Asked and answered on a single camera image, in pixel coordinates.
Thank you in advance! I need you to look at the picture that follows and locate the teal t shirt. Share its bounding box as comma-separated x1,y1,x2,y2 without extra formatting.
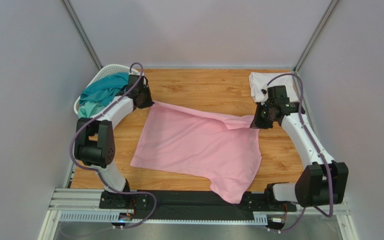
78,72,129,107

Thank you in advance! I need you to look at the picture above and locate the folded white t shirt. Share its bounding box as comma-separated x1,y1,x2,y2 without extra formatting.
249,72,299,103

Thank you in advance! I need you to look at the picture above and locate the mint green t shirt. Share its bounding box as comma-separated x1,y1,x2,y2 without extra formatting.
77,101,106,119

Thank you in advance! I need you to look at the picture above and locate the right aluminium corner post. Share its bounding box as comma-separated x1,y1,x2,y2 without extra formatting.
291,0,342,137

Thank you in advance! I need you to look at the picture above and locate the pink t shirt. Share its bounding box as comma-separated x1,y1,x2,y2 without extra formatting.
130,102,262,204

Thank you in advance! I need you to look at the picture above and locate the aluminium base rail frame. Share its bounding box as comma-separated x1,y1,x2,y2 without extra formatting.
38,188,358,240

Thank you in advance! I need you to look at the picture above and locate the left aluminium corner post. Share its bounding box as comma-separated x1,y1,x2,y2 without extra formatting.
60,0,104,187

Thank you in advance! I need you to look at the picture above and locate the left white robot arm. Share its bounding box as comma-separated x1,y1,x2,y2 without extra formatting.
70,74,154,196

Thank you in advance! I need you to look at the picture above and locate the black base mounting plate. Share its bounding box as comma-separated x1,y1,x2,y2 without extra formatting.
98,190,297,221

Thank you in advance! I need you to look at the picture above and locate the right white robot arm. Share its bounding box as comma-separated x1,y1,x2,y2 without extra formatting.
250,85,349,208

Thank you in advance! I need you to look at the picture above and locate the aluminium corner post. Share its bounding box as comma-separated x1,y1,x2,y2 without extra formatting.
60,0,104,187
291,0,342,137

